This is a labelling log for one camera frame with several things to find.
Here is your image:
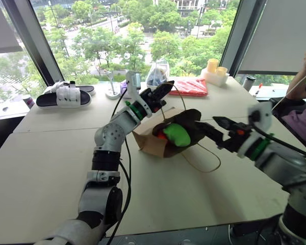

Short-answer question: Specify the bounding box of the black and white slipper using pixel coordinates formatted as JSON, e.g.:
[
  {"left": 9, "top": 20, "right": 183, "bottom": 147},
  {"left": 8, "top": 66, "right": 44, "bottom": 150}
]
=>
[
  {"left": 36, "top": 86, "right": 92, "bottom": 109},
  {"left": 75, "top": 85, "right": 96, "bottom": 96}
]

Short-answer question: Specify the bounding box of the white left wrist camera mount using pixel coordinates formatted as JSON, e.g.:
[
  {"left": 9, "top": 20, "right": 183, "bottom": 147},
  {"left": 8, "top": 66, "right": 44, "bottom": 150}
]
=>
[{"left": 124, "top": 70, "right": 144, "bottom": 103}]

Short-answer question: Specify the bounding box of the bystander purple shirt torso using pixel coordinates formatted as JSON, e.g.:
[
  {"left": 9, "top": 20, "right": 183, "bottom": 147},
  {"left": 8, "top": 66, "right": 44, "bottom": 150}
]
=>
[{"left": 281, "top": 82, "right": 306, "bottom": 152}]

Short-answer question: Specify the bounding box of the white round stand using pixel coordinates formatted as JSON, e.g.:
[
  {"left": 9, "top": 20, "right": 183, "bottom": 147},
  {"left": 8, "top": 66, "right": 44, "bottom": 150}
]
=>
[{"left": 105, "top": 70, "right": 122, "bottom": 100}]

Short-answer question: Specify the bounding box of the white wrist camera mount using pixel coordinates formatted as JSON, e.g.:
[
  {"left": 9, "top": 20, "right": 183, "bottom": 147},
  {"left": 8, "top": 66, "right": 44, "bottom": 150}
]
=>
[
  {"left": 124, "top": 70, "right": 144, "bottom": 103},
  {"left": 247, "top": 101, "right": 273, "bottom": 134}
]

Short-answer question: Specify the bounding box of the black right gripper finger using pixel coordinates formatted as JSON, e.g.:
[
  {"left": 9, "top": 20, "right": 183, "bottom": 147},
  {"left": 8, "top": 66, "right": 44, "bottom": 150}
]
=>
[
  {"left": 193, "top": 121, "right": 224, "bottom": 146},
  {"left": 212, "top": 116, "right": 236, "bottom": 130}
]

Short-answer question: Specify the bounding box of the thin white cord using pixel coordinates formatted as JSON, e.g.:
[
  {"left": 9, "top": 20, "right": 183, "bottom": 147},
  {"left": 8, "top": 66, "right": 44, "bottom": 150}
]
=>
[{"left": 271, "top": 63, "right": 306, "bottom": 111}]

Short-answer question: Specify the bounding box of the brown paper bag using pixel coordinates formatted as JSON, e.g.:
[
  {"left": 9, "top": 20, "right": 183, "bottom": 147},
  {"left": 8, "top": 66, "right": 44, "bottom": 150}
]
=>
[{"left": 132, "top": 84, "right": 221, "bottom": 173}]

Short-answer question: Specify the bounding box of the grey roller blind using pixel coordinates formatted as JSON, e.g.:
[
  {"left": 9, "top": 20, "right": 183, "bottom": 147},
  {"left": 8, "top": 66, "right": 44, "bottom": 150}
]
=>
[
  {"left": 237, "top": 0, "right": 306, "bottom": 76},
  {"left": 0, "top": 0, "right": 24, "bottom": 55}
]

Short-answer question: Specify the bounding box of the dark window frame post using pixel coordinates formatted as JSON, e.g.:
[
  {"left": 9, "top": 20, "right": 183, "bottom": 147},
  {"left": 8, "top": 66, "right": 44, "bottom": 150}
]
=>
[
  {"left": 219, "top": 0, "right": 269, "bottom": 77},
  {"left": 0, "top": 0, "right": 65, "bottom": 87}
]

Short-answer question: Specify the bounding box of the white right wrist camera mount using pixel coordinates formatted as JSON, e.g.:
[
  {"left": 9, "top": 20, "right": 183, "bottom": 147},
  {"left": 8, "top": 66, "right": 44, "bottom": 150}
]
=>
[{"left": 247, "top": 101, "right": 273, "bottom": 134}]

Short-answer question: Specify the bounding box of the clear plastic bag with items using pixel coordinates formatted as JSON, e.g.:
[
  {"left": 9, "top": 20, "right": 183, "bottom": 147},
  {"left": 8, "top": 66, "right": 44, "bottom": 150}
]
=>
[{"left": 145, "top": 59, "right": 171, "bottom": 87}]

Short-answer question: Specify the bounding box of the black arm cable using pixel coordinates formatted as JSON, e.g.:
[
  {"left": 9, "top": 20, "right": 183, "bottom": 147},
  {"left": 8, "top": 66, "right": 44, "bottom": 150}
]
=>
[
  {"left": 106, "top": 89, "right": 132, "bottom": 245},
  {"left": 249, "top": 112, "right": 306, "bottom": 162}
]

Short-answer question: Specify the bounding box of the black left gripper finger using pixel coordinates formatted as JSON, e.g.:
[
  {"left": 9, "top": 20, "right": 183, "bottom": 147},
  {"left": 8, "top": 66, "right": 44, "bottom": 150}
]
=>
[
  {"left": 158, "top": 84, "right": 174, "bottom": 101},
  {"left": 155, "top": 80, "right": 175, "bottom": 95}
]

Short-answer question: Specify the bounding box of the grey tumbler with black lid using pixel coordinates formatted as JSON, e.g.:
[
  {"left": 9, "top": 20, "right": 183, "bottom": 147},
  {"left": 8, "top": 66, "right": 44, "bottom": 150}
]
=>
[{"left": 242, "top": 76, "right": 257, "bottom": 93}]

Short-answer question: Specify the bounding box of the green plush toy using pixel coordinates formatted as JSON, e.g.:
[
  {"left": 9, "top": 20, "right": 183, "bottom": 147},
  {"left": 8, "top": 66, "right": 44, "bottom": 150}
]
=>
[{"left": 163, "top": 123, "right": 192, "bottom": 148}]

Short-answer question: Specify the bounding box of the red folded plastic bag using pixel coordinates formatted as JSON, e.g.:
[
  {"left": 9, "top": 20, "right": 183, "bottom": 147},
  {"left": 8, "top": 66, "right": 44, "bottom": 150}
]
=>
[{"left": 168, "top": 78, "right": 209, "bottom": 97}]

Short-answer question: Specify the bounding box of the white cup holder block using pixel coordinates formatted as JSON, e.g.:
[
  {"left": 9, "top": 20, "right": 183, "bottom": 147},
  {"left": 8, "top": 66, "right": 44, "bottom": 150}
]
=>
[{"left": 200, "top": 67, "right": 231, "bottom": 88}]

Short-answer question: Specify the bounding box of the white cup with pink print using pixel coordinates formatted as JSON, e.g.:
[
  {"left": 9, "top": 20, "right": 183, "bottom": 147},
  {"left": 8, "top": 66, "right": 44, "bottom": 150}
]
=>
[{"left": 22, "top": 94, "right": 36, "bottom": 109}]

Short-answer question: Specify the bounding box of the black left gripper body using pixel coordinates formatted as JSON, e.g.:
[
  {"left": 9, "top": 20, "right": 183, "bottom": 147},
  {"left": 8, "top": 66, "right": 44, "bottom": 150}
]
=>
[{"left": 139, "top": 88, "right": 167, "bottom": 113}]

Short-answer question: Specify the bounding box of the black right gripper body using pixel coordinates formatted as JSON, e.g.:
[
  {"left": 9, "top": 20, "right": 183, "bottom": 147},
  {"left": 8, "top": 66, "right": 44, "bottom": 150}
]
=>
[{"left": 216, "top": 121, "right": 253, "bottom": 154}]

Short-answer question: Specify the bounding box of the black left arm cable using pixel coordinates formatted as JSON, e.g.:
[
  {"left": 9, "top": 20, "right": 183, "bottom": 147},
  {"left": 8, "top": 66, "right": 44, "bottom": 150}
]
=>
[{"left": 106, "top": 89, "right": 132, "bottom": 245}]

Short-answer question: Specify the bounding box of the purple small box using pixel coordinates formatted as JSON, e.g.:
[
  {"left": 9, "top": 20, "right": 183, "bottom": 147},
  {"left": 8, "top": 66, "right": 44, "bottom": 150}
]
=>
[{"left": 120, "top": 80, "right": 130, "bottom": 95}]

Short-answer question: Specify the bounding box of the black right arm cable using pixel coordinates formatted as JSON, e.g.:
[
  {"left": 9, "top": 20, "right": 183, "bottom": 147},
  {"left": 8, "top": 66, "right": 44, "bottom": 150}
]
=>
[{"left": 249, "top": 112, "right": 306, "bottom": 162}]

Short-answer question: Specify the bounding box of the tall yellow cup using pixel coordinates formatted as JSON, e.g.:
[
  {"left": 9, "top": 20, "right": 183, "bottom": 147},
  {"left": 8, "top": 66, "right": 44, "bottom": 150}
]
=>
[{"left": 206, "top": 58, "right": 219, "bottom": 74}]

